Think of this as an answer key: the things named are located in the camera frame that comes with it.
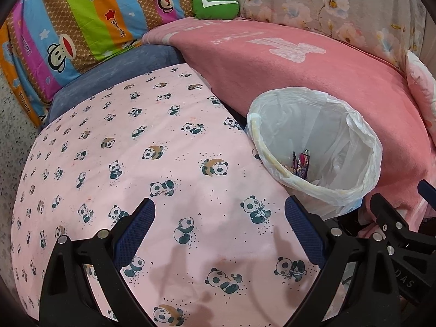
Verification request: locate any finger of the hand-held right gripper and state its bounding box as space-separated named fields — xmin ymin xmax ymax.
xmin=417 ymin=180 xmax=436 ymax=212
xmin=370 ymin=193 xmax=415 ymax=243

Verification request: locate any green round cushion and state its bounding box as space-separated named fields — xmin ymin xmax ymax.
xmin=192 ymin=0 xmax=240 ymax=20

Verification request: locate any pink pillow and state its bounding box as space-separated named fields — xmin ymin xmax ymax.
xmin=406 ymin=50 xmax=436 ymax=128

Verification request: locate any colourful striped monkey pillow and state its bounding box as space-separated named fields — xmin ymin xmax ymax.
xmin=0 ymin=0 xmax=201 ymax=128

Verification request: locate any waste bin with white liner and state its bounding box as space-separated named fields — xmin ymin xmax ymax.
xmin=245 ymin=87 xmax=383 ymax=220

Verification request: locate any pink panda print tablecloth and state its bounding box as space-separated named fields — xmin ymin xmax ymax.
xmin=10 ymin=63 xmax=324 ymax=327

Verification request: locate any pink fleece blanket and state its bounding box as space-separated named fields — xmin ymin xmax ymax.
xmin=141 ymin=17 xmax=436 ymax=225

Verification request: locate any blue-grey cushion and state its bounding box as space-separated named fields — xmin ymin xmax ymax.
xmin=45 ymin=44 xmax=186 ymax=125

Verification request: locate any colourful patterned cloth bundle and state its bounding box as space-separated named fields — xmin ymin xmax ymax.
xmin=291 ymin=149 xmax=312 ymax=178

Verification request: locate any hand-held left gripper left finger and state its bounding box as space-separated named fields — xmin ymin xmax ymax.
xmin=39 ymin=198 xmax=157 ymax=327

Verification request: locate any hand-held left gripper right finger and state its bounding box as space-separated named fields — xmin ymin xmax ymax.
xmin=284 ymin=196 xmax=401 ymax=327

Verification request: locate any floral beige pillow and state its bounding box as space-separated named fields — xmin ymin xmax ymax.
xmin=201 ymin=0 xmax=426 ymax=72

